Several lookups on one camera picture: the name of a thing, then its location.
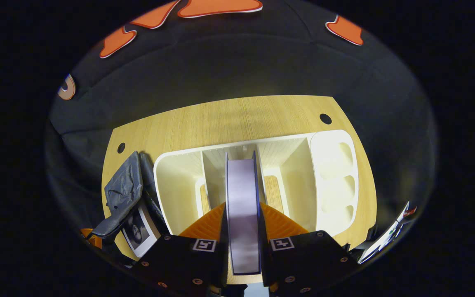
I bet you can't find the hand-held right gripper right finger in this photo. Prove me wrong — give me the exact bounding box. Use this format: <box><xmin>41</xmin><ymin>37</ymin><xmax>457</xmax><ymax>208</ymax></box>
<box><xmin>260</xmin><ymin>202</ymin><xmax>347</xmax><ymax>295</ymax></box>

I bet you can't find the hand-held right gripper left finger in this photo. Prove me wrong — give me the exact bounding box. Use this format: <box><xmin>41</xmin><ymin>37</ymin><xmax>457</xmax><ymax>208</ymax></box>
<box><xmin>132</xmin><ymin>202</ymin><xmax>228</xmax><ymax>295</ymax></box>

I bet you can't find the portrait cover book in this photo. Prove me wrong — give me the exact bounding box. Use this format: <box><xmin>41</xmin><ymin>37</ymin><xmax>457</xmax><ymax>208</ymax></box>
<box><xmin>121</xmin><ymin>202</ymin><xmax>162</xmax><ymax>258</ymax></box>

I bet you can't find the grey schoolbag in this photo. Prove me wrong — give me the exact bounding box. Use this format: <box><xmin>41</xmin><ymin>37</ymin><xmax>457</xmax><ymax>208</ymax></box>
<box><xmin>91</xmin><ymin>151</ymin><xmax>168</xmax><ymax>264</ymax></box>

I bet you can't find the blue cover book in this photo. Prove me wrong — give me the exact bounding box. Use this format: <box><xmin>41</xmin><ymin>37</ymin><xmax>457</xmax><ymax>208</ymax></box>
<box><xmin>225</xmin><ymin>151</ymin><xmax>261</xmax><ymax>276</ymax></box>

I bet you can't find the white plastic bookshelf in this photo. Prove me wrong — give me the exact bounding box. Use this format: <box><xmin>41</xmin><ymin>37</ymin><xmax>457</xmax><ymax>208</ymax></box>
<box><xmin>153</xmin><ymin>130</ymin><xmax>360</xmax><ymax>238</ymax></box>

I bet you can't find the black backdrop cloth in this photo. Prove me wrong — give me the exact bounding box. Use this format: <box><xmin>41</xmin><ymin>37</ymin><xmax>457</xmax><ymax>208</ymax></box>
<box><xmin>46</xmin><ymin>0</ymin><xmax>436</xmax><ymax>215</ymax></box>

